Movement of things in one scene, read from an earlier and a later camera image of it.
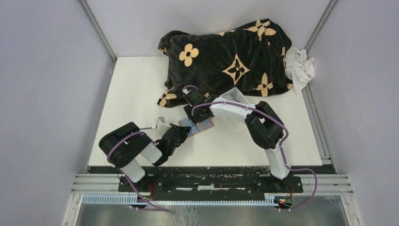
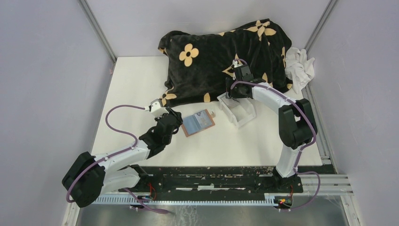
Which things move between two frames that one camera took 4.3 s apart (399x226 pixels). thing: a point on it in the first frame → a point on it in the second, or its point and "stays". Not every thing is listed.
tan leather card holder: [199, 127] stays
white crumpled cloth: [299, 68] stays
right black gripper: [188, 108] → [230, 92]
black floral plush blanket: [249, 60] stays
